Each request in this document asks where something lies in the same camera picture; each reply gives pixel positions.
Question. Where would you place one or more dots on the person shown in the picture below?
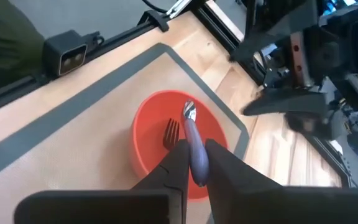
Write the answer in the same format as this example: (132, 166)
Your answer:
(8, 46)

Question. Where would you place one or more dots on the red bowl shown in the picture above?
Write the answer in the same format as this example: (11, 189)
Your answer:
(154, 130)

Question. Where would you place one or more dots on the black table-level camera box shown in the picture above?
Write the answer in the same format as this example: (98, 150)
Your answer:
(64, 56)

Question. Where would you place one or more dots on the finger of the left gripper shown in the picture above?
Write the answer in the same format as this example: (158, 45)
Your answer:
(275, 34)
(291, 102)

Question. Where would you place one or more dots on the silver metal fork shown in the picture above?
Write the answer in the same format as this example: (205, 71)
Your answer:
(171, 133)

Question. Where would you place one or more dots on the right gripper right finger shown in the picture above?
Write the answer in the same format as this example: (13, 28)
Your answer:
(235, 193)

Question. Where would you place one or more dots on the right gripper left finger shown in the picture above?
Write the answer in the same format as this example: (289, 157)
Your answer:
(172, 174)

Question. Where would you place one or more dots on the beige mat with grey border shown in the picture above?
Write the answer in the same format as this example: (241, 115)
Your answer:
(73, 149)

